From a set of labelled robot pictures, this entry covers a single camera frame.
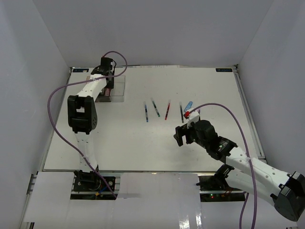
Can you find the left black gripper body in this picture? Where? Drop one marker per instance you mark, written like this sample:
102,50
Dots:
112,73

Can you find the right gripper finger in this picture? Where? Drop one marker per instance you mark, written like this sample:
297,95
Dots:
178,139
181,130

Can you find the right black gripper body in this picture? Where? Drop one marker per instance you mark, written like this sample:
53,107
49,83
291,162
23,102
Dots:
191,136

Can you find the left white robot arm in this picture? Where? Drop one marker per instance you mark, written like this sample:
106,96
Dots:
82,115

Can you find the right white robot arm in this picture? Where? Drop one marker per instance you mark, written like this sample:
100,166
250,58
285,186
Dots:
284,191

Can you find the clear transparent container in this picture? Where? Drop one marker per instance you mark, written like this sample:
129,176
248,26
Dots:
118,91

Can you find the green pen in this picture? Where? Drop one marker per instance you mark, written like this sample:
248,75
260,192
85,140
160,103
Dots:
155,107

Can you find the black pen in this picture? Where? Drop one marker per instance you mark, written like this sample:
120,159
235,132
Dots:
181,112

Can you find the left blue table label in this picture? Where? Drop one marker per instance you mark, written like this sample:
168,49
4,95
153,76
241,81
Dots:
80,70

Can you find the blue table label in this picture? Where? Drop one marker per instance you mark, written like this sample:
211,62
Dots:
80,70
224,70

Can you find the red pen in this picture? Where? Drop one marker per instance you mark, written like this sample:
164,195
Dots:
168,109

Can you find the blue pen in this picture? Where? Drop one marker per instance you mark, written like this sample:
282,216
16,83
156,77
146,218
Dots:
146,111

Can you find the right blue table label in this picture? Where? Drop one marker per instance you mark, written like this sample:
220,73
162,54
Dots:
224,70

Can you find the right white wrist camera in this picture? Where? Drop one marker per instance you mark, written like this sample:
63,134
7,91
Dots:
191,117

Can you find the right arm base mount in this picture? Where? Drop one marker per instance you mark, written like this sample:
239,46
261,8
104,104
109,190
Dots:
214,187

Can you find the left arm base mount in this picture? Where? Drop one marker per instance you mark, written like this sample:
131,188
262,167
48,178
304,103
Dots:
89,186

